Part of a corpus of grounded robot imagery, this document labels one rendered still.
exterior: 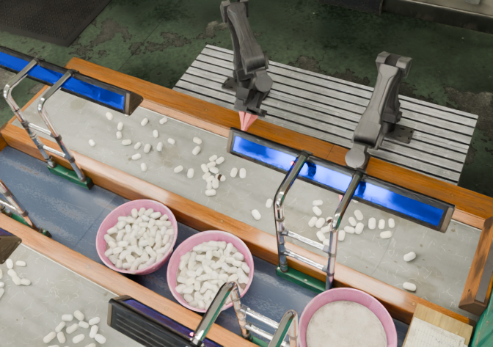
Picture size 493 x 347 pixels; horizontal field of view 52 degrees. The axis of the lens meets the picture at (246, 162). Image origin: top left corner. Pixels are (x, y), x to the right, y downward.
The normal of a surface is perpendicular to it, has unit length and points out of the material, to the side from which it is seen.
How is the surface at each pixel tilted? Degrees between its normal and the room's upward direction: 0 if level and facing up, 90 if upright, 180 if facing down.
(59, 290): 0
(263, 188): 0
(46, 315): 0
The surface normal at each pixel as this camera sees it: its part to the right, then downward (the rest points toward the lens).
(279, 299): -0.10, -0.60
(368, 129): -0.32, -0.12
